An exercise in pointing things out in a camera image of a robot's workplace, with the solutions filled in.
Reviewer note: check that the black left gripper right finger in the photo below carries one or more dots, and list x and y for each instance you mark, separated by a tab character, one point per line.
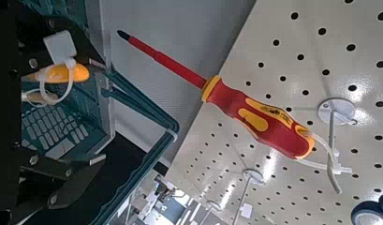
55	175

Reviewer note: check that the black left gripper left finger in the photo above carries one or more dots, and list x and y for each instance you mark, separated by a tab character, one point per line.
26	43

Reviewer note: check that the blue plastic crate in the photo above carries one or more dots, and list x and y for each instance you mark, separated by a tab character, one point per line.
139	106

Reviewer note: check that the white partition panel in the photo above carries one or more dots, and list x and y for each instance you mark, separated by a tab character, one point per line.
179	37

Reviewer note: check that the white pegboard hook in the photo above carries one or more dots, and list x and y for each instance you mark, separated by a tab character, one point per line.
335	108
253	175
214	205

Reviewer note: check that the red yellow screwdriver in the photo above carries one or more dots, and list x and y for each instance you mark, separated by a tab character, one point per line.
257	118

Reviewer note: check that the white perforated pegboard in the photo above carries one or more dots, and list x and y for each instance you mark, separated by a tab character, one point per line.
329	18

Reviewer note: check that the blue scissors in package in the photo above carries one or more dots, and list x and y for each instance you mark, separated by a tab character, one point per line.
365	204

